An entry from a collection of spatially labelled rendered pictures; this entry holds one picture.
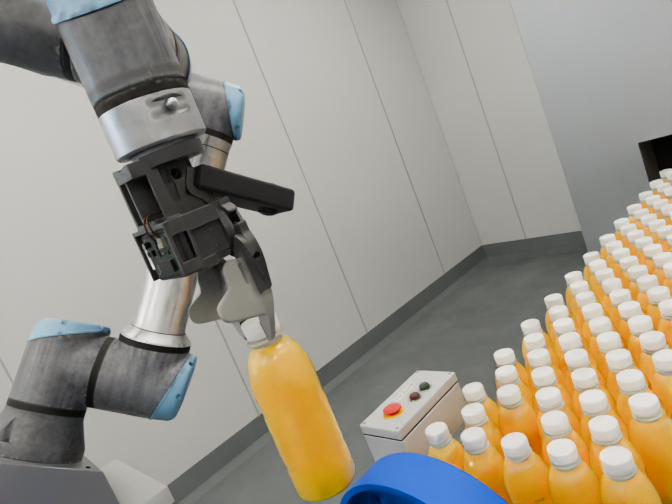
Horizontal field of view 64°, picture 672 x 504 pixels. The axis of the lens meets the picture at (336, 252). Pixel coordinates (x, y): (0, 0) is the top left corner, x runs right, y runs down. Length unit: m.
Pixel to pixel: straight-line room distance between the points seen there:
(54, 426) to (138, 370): 0.18
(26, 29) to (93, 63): 0.16
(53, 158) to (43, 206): 0.28
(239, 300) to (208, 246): 0.06
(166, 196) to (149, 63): 0.12
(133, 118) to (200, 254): 0.13
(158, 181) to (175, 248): 0.07
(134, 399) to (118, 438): 2.25
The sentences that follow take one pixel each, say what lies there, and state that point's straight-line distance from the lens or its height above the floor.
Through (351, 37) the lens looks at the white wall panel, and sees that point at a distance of 5.00.
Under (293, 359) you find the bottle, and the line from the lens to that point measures 0.57.
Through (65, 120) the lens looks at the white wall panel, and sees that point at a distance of 3.51.
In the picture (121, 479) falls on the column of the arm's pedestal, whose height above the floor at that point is 1.10.
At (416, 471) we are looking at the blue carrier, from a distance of 0.66.
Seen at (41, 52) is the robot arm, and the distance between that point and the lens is 0.69.
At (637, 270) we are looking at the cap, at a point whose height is 1.11.
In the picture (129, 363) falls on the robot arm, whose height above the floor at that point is 1.36.
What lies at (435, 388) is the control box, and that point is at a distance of 1.11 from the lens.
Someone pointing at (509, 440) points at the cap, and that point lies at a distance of 0.90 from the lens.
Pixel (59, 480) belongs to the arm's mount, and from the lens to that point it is 1.21.
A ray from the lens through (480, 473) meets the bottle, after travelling 0.94.
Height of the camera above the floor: 1.60
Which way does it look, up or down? 10 degrees down
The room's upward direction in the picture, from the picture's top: 22 degrees counter-clockwise
